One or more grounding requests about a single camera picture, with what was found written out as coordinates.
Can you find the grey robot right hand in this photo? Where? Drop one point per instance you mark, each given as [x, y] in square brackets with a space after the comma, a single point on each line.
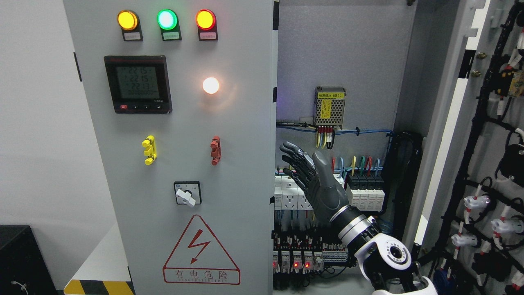
[314, 176]

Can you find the grey cabinet door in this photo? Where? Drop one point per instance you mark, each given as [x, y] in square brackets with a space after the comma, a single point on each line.
[457, 52]
[236, 193]

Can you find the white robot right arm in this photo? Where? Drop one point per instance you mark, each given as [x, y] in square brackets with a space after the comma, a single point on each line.
[383, 260]

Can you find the red indicator light left door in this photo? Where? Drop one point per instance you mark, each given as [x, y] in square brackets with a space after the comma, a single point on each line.
[206, 21]

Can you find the green indicator light left door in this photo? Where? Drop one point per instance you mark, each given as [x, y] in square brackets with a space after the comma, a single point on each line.
[169, 25]

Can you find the yellow indicator light left door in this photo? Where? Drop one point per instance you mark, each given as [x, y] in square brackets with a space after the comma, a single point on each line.
[129, 25]

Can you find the white socket breaker row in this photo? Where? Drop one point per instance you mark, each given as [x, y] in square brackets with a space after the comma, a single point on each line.
[288, 196]

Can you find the black surge protector block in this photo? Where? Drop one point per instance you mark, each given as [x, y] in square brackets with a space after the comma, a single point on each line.
[366, 194]

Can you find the relay row with red LEDs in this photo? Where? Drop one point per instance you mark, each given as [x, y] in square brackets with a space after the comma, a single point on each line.
[297, 261]

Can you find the metal mesh power supply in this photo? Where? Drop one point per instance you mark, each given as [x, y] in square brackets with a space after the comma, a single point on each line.
[330, 104]

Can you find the red terminal connector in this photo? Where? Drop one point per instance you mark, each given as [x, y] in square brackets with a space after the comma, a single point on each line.
[215, 146]

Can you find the red electric hazard sign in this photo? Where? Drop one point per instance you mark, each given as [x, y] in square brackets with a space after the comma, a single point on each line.
[199, 258]

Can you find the white indicator light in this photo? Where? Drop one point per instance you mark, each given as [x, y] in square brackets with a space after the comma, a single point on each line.
[211, 85]

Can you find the yellow terminal connector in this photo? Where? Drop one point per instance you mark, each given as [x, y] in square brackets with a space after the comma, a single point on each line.
[149, 146]

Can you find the black digital power meter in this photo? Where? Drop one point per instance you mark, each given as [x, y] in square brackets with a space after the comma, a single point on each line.
[139, 84]

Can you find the white rotary selector switch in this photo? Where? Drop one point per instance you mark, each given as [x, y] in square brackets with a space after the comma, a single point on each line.
[188, 193]

